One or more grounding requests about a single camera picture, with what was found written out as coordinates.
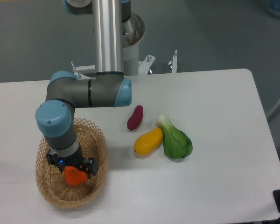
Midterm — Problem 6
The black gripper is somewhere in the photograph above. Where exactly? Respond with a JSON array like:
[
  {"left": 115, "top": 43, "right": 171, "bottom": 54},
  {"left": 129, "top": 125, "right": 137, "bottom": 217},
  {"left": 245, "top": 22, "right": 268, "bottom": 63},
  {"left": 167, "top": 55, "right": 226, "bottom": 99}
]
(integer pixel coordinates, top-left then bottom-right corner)
[{"left": 46, "top": 142, "right": 99, "bottom": 179}]

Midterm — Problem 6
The orange fruit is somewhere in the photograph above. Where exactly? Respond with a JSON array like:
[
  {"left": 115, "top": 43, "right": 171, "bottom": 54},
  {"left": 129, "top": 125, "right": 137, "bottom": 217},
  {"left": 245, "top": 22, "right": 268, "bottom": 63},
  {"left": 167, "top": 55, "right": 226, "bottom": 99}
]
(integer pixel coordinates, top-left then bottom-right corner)
[{"left": 63, "top": 166, "right": 88, "bottom": 186}]

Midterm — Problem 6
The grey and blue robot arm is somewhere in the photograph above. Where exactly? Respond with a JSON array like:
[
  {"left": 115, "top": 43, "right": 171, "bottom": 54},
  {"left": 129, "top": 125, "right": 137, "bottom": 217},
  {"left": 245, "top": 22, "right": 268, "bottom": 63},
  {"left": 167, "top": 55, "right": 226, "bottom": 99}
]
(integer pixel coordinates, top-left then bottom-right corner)
[{"left": 35, "top": 0, "right": 145, "bottom": 178}]

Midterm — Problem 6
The woven wicker basket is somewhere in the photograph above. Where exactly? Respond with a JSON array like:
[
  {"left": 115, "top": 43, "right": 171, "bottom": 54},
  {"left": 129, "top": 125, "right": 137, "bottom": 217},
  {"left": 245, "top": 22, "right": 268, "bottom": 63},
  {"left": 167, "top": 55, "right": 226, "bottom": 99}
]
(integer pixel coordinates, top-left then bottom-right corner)
[{"left": 35, "top": 118, "right": 108, "bottom": 209}]

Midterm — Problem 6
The purple sweet potato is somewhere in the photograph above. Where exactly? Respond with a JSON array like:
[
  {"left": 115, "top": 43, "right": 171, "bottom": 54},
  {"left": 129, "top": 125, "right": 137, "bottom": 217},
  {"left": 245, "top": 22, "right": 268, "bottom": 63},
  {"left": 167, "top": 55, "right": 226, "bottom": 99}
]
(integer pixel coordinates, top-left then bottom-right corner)
[{"left": 127, "top": 105, "right": 144, "bottom": 131}]

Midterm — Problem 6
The yellow mango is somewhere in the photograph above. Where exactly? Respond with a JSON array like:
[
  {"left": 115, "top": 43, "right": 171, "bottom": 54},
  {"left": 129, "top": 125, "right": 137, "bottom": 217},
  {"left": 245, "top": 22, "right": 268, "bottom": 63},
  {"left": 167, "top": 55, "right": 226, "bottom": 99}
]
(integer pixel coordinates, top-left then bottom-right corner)
[{"left": 133, "top": 127, "right": 163, "bottom": 156}]

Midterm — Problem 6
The green bok choy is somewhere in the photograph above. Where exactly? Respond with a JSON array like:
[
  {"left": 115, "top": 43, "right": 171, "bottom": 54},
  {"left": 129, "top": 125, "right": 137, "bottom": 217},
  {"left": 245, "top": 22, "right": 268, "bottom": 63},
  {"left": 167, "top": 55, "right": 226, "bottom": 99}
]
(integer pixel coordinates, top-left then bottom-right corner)
[{"left": 156, "top": 114, "right": 193, "bottom": 159}]

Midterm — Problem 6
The white table clamp bracket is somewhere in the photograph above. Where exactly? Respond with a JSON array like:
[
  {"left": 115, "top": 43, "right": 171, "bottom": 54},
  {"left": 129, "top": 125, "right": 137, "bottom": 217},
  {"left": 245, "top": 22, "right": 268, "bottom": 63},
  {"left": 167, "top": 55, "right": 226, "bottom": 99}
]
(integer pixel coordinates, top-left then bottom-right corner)
[{"left": 168, "top": 50, "right": 179, "bottom": 73}]

